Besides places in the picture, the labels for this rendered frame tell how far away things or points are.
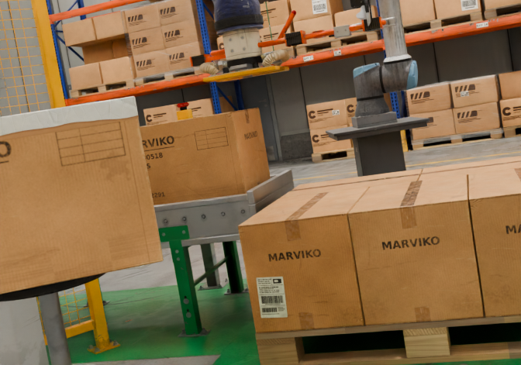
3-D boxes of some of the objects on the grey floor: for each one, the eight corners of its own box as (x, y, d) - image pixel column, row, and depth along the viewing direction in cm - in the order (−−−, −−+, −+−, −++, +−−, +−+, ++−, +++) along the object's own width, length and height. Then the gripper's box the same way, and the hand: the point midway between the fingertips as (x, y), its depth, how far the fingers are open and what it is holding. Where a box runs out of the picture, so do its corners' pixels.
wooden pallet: (261, 372, 259) (254, 334, 258) (315, 291, 355) (311, 263, 353) (622, 352, 225) (617, 308, 223) (576, 270, 320) (571, 238, 319)
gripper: (350, -16, 322) (357, 30, 324) (346, -21, 307) (353, 28, 309) (369, -20, 320) (376, 26, 321) (365, -25, 305) (372, 24, 307)
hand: (370, 24), depth 314 cm, fingers closed on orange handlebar, 9 cm apart
